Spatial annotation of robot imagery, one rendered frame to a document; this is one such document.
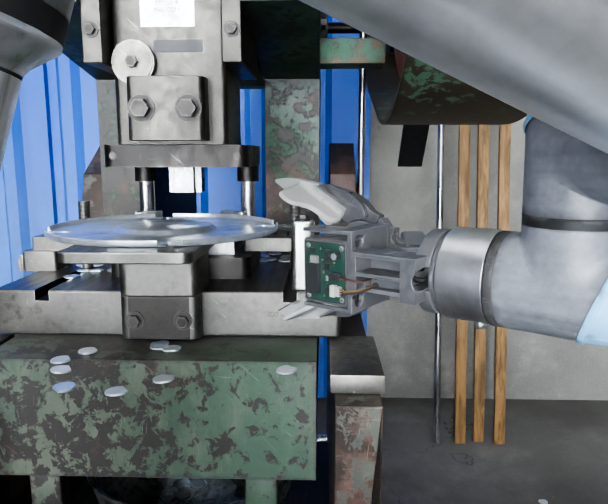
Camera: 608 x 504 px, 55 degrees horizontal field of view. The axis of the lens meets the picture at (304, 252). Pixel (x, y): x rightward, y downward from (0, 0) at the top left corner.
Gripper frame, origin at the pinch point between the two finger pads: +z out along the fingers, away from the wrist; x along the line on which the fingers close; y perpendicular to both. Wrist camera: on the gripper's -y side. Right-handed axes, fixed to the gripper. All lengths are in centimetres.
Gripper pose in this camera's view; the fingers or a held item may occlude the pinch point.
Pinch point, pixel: (283, 246)
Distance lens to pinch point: 62.4
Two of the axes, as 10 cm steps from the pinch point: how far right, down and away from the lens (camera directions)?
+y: -6.3, 1.5, -7.6
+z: -7.7, -1.0, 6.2
